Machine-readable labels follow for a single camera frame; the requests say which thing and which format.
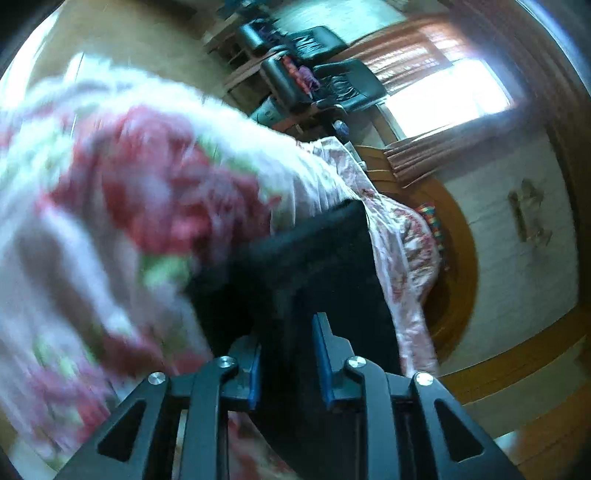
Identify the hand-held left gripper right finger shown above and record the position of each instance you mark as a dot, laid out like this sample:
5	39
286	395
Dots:
321	364

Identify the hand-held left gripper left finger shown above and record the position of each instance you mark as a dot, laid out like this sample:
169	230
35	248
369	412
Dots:
253	383

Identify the black pants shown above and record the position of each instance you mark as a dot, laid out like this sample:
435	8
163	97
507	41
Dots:
323	258

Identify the pink floral quilt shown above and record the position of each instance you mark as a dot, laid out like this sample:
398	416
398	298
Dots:
406	258

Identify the wooden headboard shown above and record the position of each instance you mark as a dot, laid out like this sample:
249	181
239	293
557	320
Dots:
461	258

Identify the multicoloured striped cloth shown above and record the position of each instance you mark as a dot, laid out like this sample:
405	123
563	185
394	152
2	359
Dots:
431	226

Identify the rose print blanket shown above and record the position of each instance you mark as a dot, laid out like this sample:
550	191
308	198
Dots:
138	184

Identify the black leather chair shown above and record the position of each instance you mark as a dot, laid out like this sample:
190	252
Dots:
346	85
314	41

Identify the window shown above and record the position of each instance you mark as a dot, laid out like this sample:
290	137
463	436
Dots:
448	101

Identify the pink curtain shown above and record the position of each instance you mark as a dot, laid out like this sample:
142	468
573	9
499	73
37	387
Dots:
406	46

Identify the wall ornament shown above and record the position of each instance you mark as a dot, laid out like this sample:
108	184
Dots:
528	212

